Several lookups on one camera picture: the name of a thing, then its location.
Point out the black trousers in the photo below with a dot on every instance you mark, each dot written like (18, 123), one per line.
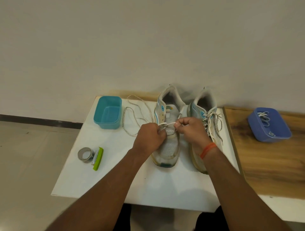
(209, 221)

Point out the orange thread wristband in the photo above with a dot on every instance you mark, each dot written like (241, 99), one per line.
(208, 150)

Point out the worn white sneaker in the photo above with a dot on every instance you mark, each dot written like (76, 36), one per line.
(195, 158)
(169, 150)

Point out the person's left hand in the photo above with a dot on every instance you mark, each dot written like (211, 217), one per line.
(149, 139)

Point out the person's right forearm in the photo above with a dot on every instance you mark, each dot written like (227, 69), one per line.
(238, 190)

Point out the teal plastic container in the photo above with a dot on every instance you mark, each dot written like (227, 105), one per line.
(107, 114)

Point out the grey tape roll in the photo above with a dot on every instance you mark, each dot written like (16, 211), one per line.
(85, 161)

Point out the blue plastic container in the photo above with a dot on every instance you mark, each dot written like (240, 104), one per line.
(283, 131)

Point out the green utility cutter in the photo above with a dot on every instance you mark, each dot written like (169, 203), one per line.
(98, 160)

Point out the person's left forearm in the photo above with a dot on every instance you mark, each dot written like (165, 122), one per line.
(100, 192)

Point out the person's right hand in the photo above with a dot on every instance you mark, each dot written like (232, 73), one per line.
(194, 132)

